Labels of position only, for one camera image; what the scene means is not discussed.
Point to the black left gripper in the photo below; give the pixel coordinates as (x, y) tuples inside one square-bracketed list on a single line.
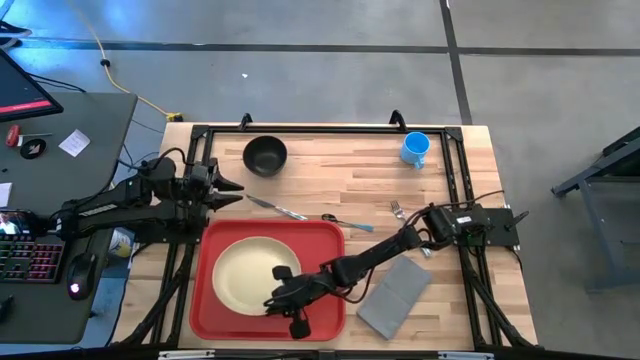
[(202, 187)]

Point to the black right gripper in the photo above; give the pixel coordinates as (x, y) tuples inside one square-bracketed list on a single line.
[(302, 295)]

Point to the cream round plate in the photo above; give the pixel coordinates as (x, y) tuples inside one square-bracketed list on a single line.
[(240, 275)]

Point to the black bowl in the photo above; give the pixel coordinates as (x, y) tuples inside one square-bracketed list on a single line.
[(265, 156)]

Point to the table knife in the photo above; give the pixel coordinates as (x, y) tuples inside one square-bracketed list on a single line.
[(277, 208)]

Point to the red plastic tray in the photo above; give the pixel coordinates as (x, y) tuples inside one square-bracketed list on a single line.
[(320, 240)]

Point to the grey cloth napkin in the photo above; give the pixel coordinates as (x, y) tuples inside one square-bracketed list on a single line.
[(395, 297)]

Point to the fork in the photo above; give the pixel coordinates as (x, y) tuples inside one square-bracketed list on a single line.
[(397, 210)]

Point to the blue mug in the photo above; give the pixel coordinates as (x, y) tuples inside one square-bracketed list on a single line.
[(416, 146)]

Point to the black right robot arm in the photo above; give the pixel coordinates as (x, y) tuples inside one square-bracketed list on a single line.
[(380, 250)]

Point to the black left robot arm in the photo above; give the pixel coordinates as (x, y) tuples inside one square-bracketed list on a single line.
[(110, 207)]

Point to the white yellow packet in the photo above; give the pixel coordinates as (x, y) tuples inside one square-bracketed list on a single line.
[(121, 242)]

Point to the dark grey desk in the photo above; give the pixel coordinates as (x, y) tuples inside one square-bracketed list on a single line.
[(75, 185)]

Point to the white paper note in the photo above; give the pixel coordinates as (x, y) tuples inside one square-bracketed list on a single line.
[(75, 143)]

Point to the black computer mouse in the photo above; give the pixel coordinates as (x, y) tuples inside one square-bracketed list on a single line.
[(81, 275)]

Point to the black round disc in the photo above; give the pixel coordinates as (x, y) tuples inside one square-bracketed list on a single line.
[(33, 148)]

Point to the backlit keyboard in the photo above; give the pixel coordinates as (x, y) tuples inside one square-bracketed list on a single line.
[(30, 260)]

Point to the smartphone with lit screen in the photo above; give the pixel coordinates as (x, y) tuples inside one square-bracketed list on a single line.
[(15, 223)]

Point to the white paper sheet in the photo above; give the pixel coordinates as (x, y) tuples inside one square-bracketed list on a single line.
[(5, 195)]

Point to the black desk monitor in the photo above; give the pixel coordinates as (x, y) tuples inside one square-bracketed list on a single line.
[(20, 85)]

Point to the grey metal cart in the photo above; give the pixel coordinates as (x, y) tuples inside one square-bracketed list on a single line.
[(610, 240)]

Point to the black frame clamp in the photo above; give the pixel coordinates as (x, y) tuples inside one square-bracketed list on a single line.
[(397, 120), (246, 120)]

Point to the silver metal bracket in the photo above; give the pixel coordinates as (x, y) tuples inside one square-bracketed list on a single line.
[(465, 355), (185, 354)]

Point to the black aluminium table frame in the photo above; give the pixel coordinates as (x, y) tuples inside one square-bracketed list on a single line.
[(325, 130)]

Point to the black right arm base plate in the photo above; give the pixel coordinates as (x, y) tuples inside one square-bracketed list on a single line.
[(502, 227)]

